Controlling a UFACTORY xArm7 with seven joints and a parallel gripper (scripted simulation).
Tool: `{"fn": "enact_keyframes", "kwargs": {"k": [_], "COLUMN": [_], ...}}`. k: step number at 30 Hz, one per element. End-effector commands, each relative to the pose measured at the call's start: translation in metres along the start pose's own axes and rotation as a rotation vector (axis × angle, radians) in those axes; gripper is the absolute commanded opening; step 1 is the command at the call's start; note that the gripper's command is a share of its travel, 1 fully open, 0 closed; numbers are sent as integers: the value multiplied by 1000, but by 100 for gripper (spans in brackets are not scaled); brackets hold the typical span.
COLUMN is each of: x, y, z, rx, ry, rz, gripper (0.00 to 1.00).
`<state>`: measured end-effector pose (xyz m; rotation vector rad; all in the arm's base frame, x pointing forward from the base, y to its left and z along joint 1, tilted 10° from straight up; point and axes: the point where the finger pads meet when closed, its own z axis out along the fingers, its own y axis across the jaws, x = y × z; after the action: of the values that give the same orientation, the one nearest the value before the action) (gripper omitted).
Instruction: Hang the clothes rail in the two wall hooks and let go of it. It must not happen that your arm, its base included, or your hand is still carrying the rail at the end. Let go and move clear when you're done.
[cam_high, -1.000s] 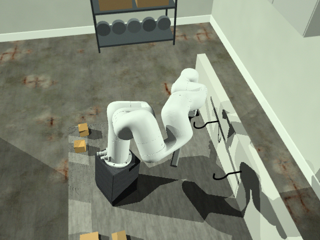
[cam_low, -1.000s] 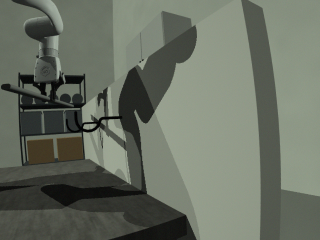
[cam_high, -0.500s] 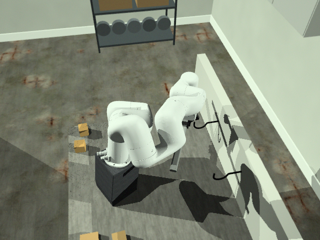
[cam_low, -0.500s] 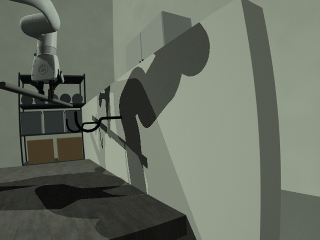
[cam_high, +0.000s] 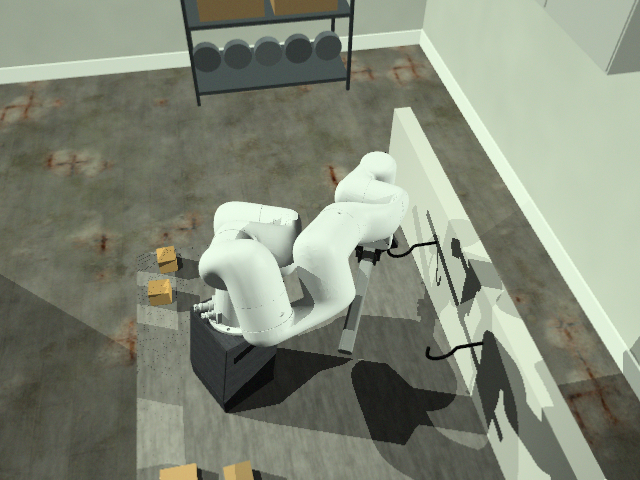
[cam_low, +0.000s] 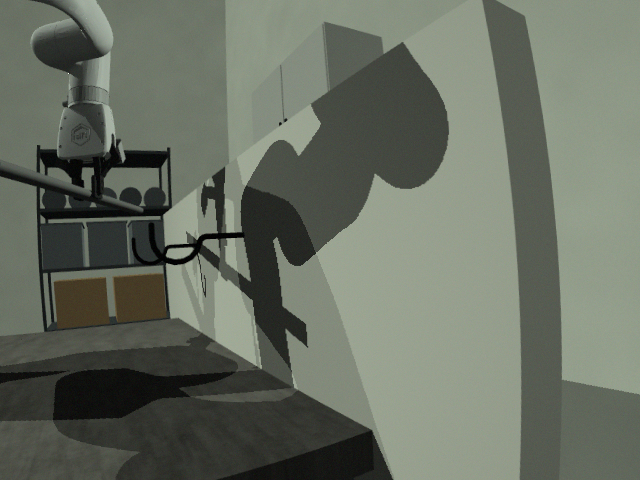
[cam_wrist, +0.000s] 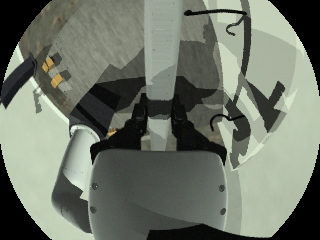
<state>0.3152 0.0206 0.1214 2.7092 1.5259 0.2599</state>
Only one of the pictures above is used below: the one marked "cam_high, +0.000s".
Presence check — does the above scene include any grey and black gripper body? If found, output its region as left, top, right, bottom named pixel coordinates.
left=358, top=234, right=393, bottom=250

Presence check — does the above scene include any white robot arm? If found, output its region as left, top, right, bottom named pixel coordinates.
left=194, top=151, right=409, bottom=347

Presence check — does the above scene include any pale grey wall panel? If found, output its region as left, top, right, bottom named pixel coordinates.
left=389, top=107, right=606, bottom=480

